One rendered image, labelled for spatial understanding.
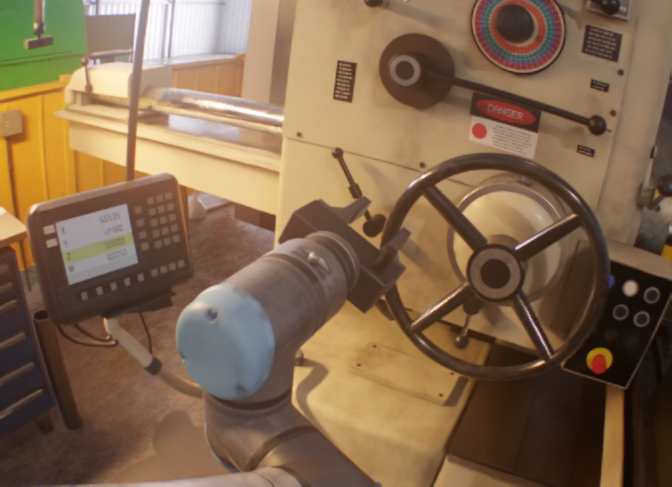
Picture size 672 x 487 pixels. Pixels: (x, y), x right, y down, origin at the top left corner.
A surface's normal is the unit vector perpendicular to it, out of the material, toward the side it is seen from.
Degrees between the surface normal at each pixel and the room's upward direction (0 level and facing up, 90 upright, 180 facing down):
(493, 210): 64
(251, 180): 90
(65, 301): 71
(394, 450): 90
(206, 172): 90
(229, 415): 90
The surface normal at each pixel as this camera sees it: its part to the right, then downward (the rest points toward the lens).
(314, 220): 0.45, -0.72
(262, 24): -0.47, 0.33
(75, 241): 0.73, 0.04
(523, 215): -0.29, -0.14
